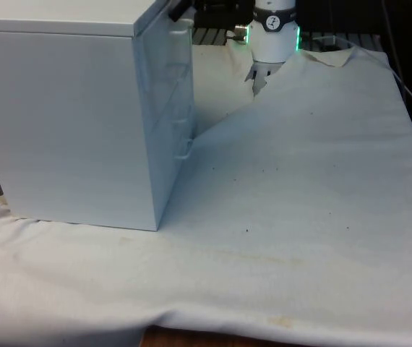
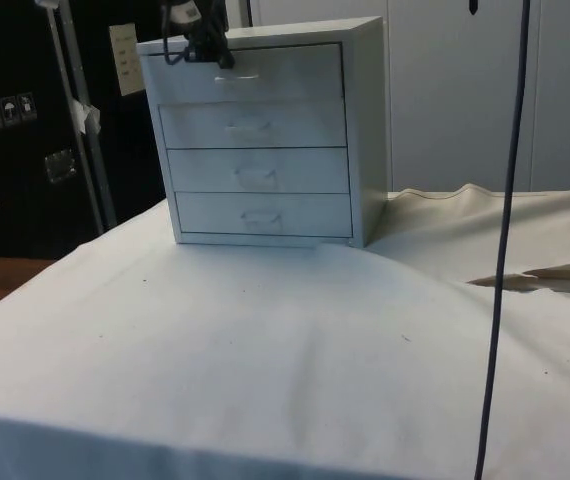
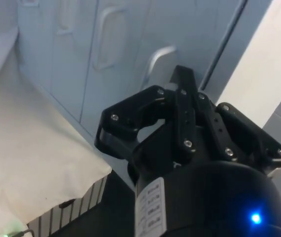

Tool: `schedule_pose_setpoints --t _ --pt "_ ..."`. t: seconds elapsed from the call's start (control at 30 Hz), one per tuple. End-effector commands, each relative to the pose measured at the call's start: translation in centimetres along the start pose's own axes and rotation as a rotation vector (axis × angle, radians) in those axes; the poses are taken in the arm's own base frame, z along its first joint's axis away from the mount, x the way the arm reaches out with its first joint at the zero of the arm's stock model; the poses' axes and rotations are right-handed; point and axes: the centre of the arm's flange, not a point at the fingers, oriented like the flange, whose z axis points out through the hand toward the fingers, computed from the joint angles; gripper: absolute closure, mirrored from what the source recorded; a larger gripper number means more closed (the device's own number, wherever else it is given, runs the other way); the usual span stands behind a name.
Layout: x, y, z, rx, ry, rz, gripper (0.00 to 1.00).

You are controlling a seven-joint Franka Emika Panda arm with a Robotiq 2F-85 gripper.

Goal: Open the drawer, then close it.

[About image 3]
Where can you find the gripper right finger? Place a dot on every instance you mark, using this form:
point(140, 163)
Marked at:
point(244, 133)

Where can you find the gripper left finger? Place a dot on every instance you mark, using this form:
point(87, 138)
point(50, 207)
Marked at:
point(130, 116)

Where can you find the white chest of drawers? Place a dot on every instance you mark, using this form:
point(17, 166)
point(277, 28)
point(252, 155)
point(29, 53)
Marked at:
point(120, 93)

